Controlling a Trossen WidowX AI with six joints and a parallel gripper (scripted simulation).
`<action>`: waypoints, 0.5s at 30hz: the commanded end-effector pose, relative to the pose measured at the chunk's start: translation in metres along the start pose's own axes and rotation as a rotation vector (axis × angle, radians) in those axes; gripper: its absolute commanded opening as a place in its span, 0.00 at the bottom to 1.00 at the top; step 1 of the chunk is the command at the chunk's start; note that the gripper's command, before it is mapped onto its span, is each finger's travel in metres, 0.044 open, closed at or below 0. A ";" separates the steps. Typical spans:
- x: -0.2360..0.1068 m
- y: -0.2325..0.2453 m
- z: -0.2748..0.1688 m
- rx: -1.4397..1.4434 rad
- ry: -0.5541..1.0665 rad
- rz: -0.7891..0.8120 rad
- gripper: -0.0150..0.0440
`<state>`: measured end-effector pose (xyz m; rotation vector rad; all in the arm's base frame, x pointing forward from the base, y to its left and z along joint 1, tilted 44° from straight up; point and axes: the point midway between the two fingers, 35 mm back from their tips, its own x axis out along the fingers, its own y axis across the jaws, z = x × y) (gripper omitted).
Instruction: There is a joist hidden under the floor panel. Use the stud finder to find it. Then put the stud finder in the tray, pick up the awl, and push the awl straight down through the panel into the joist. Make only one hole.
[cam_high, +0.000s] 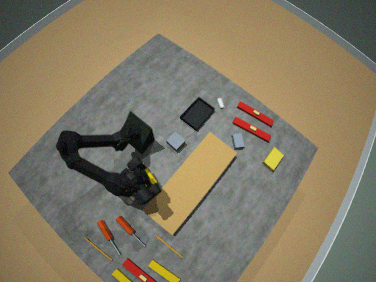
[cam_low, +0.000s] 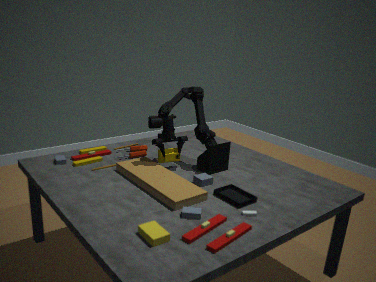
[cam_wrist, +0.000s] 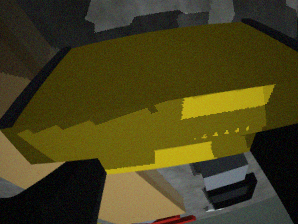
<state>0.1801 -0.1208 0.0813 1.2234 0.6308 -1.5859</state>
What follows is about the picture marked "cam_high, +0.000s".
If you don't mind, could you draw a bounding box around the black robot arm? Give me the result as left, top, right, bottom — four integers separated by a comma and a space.
56, 123, 154, 205

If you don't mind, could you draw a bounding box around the red spirit level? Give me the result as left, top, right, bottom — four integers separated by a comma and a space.
232, 117, 271, 142
237, 101, 274, 127
123, 258, 157, 282

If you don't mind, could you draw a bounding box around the tan panel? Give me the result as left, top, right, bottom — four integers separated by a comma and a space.
143, 132, 237, 235

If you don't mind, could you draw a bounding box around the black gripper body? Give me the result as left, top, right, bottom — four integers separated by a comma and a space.
127, 157, 162, 197

